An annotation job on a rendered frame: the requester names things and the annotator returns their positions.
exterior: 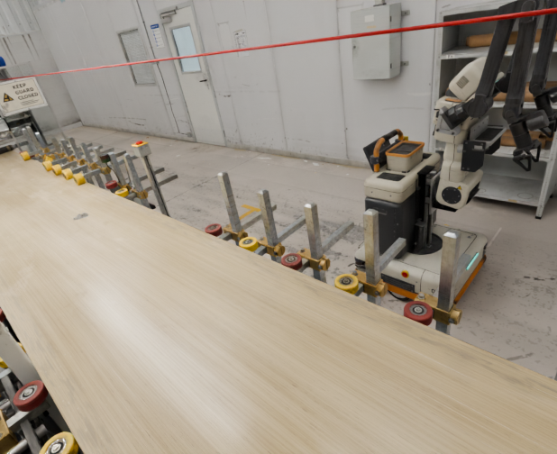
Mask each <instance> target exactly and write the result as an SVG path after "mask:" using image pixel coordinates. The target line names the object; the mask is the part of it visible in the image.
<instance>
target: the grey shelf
mask: <svg viewBox="0 0 557 454"><path fill-rule="evenodd" d="M514 1H516V0H495V1H489V2H483V3H477V4H471V5H461V6H457V7H454V8H452V9H448V10H445V11H441V12H439V21H438V23H445V22H452V21H459V20H464V15H465V20H467V19H473V18H480V17H488V16H494V15H498V14H497V12H498V8H499V7H500V6H502V5H506V4H509V3H511V2H514ZM496 25H497V21H491V22H484V23H469V24H462V25H454V26H447V27H439V28H438V37H437V53H436V70H435V86H434V108H435V106H436V102H437V100H438V99H440V98H442V97H443V96H445V92H446V89H447V87H449V85H450V83H451V81H452V80H453V79H454V78H455V77H456V76H457V75H458V74H459V73H460V67H461V71H462V70H463V69H464V68H465V67H466V66H467V65H468V64H470V63H471V62H472V61H474V60H476V59H479V58H481V57H487V56H488V53H489V47H490V46H487V47H475V48H470V47H469V46H466V39H467V37H468V36H471V35H480V34H489V33H494V31H495V29H496ZM463 26H464V32H463ZM462 36H463V42H462ZM515 46H516V45H515V44H510V45H507V48H506V52H505V55H504V58H503V60H502V63H501V66H500V72H503V73H504V77H506V72H507V68H508V65H509V63H510V60H511V58H512V54H513V51H514V48H515ZM538 46H539V42H535V43H534V49H533V54H532V58H531V63H530V68H529V72H528V77H527V81H530V80H531V77H532V74H533V70H534V63H535V60H536V55H537V51H538ZM500 72H499V73H500ZM454 73H455V74H454ZM547 77H548V78H547V81H557V41H555V42H554V46H553V50H552V57H551V61H550V67H549V72H548V76H547ZM550 102H551V101H550ZM504 104H505V102H502V101H494V104H493V106H492V107H491V108H490V109H489V110H488V111H487V112H486V113H485V114H484V115H483V116H482V117H481V118H480V119H479V121H480V120H481V119H483V118H484V117H485V116H486V115H488V116H489V120H488V125H503V127H507V129H508V130H510V128H509V125H510V124H511V123H510V124H507V121H506V120H505V119H504V118H503V116H502V113H503V107H504ZM551 105H552V109H553V111H554V112H555V111H557V102H556V103H553V102H551ZM534 111H537V108H536V106H535V102H524V107H523V111H522V114H527V113H531V112H534ZM556 138H557V131H556V132H555V134H554V137H553V141H547V142H546V145H545V148H544V149H541V152H540V157H539V161H538V162H534V161H533V160H532V165H531V171H525V170H524V169H523V168H522V167H521V166H519V165H518V164H516V163H515V162H514V161H513V160H512V158H513V157H514V156H513V151H514V150H515V149H516V147H512V146H500V148H499V149H498V150H497V151H496V152H494V153H493V154H492V155H489V154H485V156H484V162H483V166H482V167H481V168H480V170H482V171H483V176H482V179H481V181H480V184H479V192H478V193H477V194H476V195H475V196H479V197H485V198H490V199H496V200H501V201H506V202H511V203H517V204H527V205H532V206H538V207H537V211H536V215H535V219H539V220H541V219H542V213H543V208H544V207H545V205H546V203H547V201H548V199H549V197H550V198H552V197H553V191H554V188H555V185H556V180H557V139H556ZM445 146H446V142H444V141H438V140H436V139H435V138H434V136H433V135H432V150H431V152H434V153H438V154H439V155H440V157H441V158H440V168H441V167H442V165H443V160H444V158H443V154H444V150H445ZM440 168H439V169H440ZM540 207H541V208H540ZM539 210H540V211H539ZM539 212H540V213H539Z"/></svg>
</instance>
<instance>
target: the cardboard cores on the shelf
mask: <svg viewBox="0 0 557 454"><path fill-rule="evenodd" d="M541 33H542V29H537V32H536V36H535V41H534V42H539V41H540V37H541ZM493 34H494V33H489V34H480V35H471V36H468V37H467V39H466V46H469V47H470V48H475V47H487V46H490V44H491V41H492V38H493ZM517 34H518V31H516V32H511V35H510V38H509V41H508V44H507V45H510V44H516V39H517ZM555 41H557V34H556V38H555ZM529 84H530V81H526V86H525V99H524V101H525V102H534V98H535V97H533V94H531V93H530V92H529V90H528V88H529ZM553 86H557V81H547V83H546V86H545V89H547V88H550V87H553ZM506 96H507V94H506V93H502V92H501V93H499V94H498V95H497V96H496V97H494V98H493V100H494V101H502V102H505V101H506ZM529 133H530V136H531V138H532V140H536V139H537V140H539V141H541V142H542V147H541V149H544V148H545V145H546V142H547V141H553V137H554V134H555V132H554V133H553V137H552V138H548V137H547V136H546V135H545V134H544V133H543V132H536V131H529ZM500 146H512V147H516V143H515V141H514V138H513V135H512V133H511V131H510V130H508V129H507V130H506V131H505V132H504V133H503V134H502V137H501V142H500Z"/></svg>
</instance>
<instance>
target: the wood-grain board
mask: <svg viewBox="0 0 557 454"><path fill-rule="evenodd" d="M82 213H88V217H86V218H82V219H79V220H73V218H74V217H77V215H78V214H82ZM0 306H1V308H2V310H3V312H4V313H5V316H6V318H7V319H8V321H9V323H10V324H11V326H12V327H13V329H14V332H15V333H16V335H17V337H18V339H19V340H20V342H21V343H22V345H23V347H24V349H25V351H26V353H27V354H28V356H29V358H30V360H31V361H32V364H33V365H34V367H35V368H36V370H37V372H38V374H39V375H40V377H41V380H42V382H43V383H44V385H45V386H46V388H47V389H48V391H49V393H50V395H51V397H52V399H53V401H54V403H55V404H56V405H57V407H58V409H59V411H60V413H61V415H62V417H63V418H64V420H65V422H66V424H67V425H68V427H69V429H70V430H71V432H72V434H73V436H74V438H75V439H76V441H77V443H78V445H79V447H80V448H81V450H82V451H83V453H84V454H557V381H556V380H553V379H551V378H549V377H546V376H543V375H541V374H539V373H536V372H534V371H533V370H530V369H528V368H524V367H522V366H519V365H517V364H516V363H513V362H511V361H509V360H506V359H502V358H501V357H499V356H496V355H494V354H492V353H489V352H487V351H485V350H482V349H479V348H477V347H475V346H472V345H470V344H469V343H466V342H464V341H462V340H458V339H456V338H453V337H452V336H449V335H447V334H445V333H442V332H440V331H437V330H435V329H433V328H430V327H428V326H425V325H423V324H421V323H419V322H416V321H413V320H411V319H409V318H406V317H405V316H402V315H400V314H398V313H394V312H392V311H390V310H388V309H386V308H383V307H381V306H379V305H376V304H373V303H371V302H369V301H366V300H364V299H362V298H359V297H358V296H356V295H352V294H349V293H347V292H345V291H342V290H341V289H339V288H336V287H334V286H330V285H328V284H326V283H324V282H322V281H319V280H317V279H315V278H312V277H310V276H307V275H305V274H303V273H300V272H298V271H295V270H294V269H292V268H288V267H286V266H283V265H281V264H279V263H277V262H275V261H272V260H270V259H266V258H264V257H262V256H260V255H258V254H256V253H253V252H251V251H248V250H246V249H243V248H241V247H239V246H236V245H234V244H232V243H230V242H228V241H224V240H222V239H219V238H217V237H215V236H213V235H211V234H209V233H206V232H203V231H200V230H198V229H196V228H194V227H192V226H189V225H187V224H185V223H182V222H180V221H177V220H175V219H172V218H170V217H168V216H166V215H164V214H162V213H158V212H156V211H153V210H151V209H150V208H147V207H145V206H142V205H140V204H136V203H135V202H133V201H130V200H128V199H126V198H123V197H121V196H119V195H116V194H113V193H111V192H109V191H106V190H104V189H103V188H100V187H98V186H94V185H92V184H89V183H88V182H86V183H85V184H82V185H80V186H78V185H77V184H76V183H75V181H74V179H73V178H71V179H69V180H66V179H65V178H64V177H63V176H62V174H60V175H57V176H56V175H55V174H54V173H53V171H52V170H50V171H46V170H45V168H44V166H43V165H42V163H40V162H39V161H36V160H34V159H28V160H25V161H24V160H23V158H22V157H21V154H19V153H17V152H12V153H9V154H5V155H3V156H0Z"/></svg>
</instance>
